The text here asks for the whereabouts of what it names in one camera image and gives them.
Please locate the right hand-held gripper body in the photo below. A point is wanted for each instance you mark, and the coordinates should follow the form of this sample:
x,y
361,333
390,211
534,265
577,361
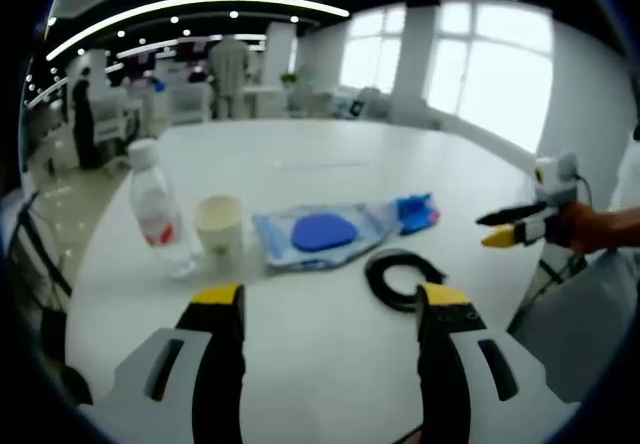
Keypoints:
x,y
555,179

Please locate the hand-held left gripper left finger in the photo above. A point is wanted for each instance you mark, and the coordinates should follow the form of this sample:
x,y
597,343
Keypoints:
x,y
220,364

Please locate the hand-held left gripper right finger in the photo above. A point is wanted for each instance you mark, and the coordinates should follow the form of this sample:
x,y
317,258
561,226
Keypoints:
x,y
445,364

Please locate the blue tissue packet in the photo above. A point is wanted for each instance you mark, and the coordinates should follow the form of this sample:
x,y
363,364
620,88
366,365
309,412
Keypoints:
x,y
415,211

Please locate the white paper cup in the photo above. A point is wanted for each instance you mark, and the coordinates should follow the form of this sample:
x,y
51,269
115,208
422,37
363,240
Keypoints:
x,y
220,234

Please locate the wet wipes pack blue lid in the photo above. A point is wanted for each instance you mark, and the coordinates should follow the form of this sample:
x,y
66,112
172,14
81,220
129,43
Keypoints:
x,y
325,229

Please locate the clear plastic bottle red label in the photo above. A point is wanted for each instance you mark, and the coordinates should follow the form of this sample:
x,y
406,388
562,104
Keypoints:
x,y
157,199

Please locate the person's right hand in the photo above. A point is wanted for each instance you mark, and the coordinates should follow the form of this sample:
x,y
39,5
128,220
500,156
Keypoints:
x,y
585,229

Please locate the large window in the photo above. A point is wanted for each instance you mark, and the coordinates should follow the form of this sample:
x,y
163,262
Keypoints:
x,y
372,49
492,74

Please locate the white table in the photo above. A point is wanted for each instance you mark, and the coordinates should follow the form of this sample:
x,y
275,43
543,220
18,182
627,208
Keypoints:
x,y
300,154

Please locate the green potted plant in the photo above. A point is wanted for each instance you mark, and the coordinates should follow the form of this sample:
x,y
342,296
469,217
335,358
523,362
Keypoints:
x,y
289,79

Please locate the curved ceiling light strip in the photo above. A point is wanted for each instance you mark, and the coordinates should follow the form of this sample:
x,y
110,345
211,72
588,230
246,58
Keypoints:
x,y
200,1

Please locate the black metal frame chair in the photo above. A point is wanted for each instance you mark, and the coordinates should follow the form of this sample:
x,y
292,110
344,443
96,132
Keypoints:
x,y
45,264

